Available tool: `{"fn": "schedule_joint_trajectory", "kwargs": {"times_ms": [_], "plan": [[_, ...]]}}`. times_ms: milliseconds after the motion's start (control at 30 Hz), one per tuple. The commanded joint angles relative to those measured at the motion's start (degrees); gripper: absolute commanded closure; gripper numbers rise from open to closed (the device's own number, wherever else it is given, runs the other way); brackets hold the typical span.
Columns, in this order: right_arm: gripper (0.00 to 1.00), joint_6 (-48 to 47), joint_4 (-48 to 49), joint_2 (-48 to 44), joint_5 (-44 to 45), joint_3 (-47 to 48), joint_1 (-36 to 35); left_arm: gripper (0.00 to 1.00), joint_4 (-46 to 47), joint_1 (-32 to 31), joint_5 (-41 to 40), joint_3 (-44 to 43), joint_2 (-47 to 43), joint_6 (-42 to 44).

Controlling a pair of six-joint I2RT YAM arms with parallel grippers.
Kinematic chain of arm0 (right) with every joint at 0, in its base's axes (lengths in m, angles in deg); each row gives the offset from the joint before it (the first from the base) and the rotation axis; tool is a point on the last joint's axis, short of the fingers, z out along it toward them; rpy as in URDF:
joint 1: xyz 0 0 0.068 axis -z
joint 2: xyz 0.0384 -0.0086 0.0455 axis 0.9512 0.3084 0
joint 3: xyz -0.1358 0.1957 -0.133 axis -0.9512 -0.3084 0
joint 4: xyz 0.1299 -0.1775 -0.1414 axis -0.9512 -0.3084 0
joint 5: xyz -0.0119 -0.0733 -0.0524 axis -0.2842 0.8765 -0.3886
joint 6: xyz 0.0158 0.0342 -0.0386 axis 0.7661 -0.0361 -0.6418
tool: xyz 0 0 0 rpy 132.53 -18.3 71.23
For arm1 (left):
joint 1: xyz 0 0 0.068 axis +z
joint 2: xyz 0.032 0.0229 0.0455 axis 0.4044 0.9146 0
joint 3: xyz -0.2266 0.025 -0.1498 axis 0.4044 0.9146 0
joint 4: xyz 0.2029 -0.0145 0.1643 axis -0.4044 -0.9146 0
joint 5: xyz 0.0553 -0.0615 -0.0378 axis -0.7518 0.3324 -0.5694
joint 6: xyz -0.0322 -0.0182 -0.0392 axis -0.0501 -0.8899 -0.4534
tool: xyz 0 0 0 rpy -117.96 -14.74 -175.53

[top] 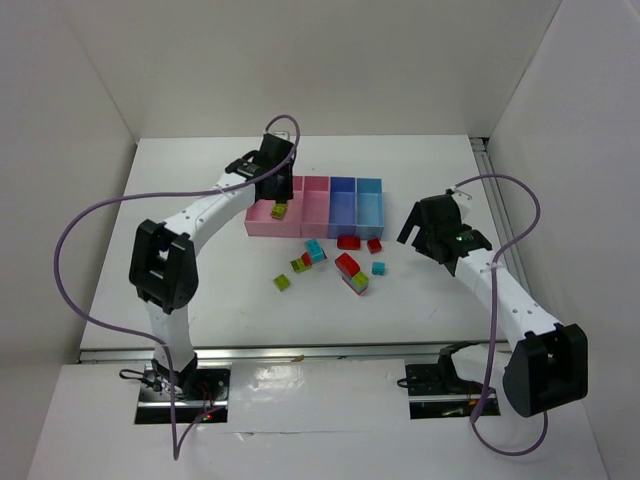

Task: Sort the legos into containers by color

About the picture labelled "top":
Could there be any long green lego brick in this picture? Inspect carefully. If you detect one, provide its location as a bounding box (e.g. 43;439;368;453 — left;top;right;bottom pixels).
270;202;288;221

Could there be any green red cyan lego stack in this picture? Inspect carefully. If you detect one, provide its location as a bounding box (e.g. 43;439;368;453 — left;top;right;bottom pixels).
290;239;327;273

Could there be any small green lego brick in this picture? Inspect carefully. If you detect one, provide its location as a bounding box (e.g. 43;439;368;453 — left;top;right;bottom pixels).
273;274;291;292

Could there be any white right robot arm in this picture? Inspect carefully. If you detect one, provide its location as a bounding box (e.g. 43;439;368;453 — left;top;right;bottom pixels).
397;190;588;417

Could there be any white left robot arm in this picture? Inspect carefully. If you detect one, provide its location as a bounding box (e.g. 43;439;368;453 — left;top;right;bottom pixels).
129;133;295;391

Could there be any narrow pink container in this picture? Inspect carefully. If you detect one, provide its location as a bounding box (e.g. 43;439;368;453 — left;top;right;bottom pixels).
301;176;330;239

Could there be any large pink container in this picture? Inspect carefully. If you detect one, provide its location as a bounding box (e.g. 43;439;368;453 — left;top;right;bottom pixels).
244;176;304;238

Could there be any small red lego brick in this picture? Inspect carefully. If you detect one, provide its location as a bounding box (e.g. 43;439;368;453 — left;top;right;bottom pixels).
367;238;383;254

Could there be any light blue container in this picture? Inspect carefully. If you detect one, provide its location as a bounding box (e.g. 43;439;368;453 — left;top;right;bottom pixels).
356;178;385;240

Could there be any small cyan lego brick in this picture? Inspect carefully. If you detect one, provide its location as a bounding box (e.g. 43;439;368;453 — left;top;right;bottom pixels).
371;261;386;276

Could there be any dark blue container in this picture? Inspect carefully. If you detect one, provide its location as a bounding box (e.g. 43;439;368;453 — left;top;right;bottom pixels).
328;177;356;239

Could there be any wide red lego brick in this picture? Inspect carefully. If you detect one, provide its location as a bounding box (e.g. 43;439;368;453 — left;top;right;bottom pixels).
336;235;361;250

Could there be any multicolour lego stack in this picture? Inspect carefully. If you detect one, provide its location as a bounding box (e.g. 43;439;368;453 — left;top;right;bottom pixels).
335;253;369;295

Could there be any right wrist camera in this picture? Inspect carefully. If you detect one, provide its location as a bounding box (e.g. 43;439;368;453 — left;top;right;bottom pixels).
446;187;473;220

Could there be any aluminium side rail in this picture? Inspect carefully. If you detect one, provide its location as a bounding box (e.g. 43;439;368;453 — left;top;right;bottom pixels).
469;137;531;293

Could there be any aluminium front rail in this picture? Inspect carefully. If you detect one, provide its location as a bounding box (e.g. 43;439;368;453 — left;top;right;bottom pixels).
77;340;516;365

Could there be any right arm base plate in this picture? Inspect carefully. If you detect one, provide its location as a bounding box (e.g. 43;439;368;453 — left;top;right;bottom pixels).
396;364;482;420

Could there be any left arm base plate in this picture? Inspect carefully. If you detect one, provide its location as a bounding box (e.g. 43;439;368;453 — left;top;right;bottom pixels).
120;367;231;425

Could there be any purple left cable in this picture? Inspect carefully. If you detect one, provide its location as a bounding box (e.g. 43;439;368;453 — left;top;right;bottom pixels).
53;114;301;460

